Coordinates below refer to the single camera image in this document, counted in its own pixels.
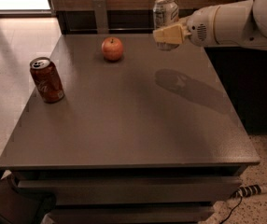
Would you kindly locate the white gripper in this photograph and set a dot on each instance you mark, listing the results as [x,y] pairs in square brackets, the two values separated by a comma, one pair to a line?
[198,28]

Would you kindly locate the white power strip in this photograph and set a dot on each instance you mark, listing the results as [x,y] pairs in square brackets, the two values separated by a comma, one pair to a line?
[248,191]

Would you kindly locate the lower grey drawer front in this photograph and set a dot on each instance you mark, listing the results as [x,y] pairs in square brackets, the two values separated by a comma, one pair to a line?
[133,215]

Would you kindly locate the red apple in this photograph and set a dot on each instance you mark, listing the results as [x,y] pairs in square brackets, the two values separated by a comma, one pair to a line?
[112,49]

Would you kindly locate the upper grey drawer front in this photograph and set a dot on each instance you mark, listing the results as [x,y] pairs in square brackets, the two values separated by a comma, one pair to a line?
[136,190]

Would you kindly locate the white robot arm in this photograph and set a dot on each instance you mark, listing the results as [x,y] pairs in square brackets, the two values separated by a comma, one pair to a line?
[240,24]

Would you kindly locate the left metal wall bracket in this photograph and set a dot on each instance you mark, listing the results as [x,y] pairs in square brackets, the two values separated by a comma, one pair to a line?
[100,14]

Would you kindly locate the dark robot base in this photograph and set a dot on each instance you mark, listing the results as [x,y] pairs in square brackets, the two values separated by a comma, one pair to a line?
[20,206]

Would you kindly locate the red cola can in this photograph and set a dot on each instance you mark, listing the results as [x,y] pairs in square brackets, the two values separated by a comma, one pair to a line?
[47,80]

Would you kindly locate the grey drawer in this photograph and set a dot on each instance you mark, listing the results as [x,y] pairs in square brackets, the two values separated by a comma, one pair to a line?
[136,190]
[133,215]

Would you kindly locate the silver 7up can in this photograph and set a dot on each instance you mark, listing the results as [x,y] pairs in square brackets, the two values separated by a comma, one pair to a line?
[165,12]

